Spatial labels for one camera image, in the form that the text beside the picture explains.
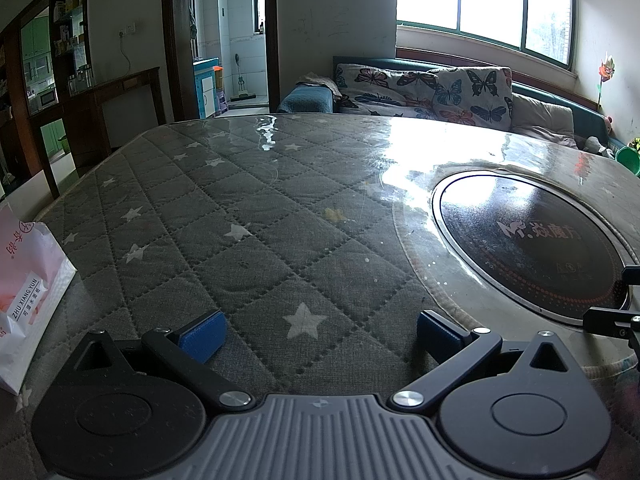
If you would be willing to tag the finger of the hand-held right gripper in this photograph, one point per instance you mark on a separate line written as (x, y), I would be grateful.
(607, 319)
(632, 275)

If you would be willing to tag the microwave oven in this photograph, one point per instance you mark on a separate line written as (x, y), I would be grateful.
(47, 97)

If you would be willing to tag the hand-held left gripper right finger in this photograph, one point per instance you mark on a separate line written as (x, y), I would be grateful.
(440, 336)

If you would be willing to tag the white paper bag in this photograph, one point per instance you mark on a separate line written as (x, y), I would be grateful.
(30, 310)

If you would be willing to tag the green plastic basin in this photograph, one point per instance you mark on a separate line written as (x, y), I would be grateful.
(629, 160)

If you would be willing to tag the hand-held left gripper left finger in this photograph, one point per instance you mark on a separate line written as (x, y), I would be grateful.
(202, 336)

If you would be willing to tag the green framed window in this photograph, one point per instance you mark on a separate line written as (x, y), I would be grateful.
(480, 0)

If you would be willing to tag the grey quilted star table cover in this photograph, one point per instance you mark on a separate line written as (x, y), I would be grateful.
(225, 220)

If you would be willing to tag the mop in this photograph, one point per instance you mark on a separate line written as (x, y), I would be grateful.
(242, 91)

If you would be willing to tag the long butterfly print cushion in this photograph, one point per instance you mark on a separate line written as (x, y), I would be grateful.
(385, 87)

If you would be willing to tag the grey pillow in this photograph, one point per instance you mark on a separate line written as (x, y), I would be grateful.
(542, 120)

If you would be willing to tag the dark wooden door frame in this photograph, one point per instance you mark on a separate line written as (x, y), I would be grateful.
(175, 35)

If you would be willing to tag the round black induction cooktop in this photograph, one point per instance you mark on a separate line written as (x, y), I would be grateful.
(525, 240)

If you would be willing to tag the blue folded blanket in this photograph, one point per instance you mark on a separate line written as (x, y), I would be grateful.
(305, 100)

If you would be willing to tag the colourful pinwheel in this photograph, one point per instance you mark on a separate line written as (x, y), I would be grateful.
(606, 67)

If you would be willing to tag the blue toy cabinet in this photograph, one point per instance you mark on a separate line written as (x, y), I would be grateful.
(206, 90)

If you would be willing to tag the grey plush toy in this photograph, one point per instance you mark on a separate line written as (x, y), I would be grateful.
(597, 147)

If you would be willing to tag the dark wooden cabinet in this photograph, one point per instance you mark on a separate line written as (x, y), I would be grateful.
(85, 105)

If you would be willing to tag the square butterfly print pillow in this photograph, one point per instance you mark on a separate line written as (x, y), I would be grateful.
(475, 97)

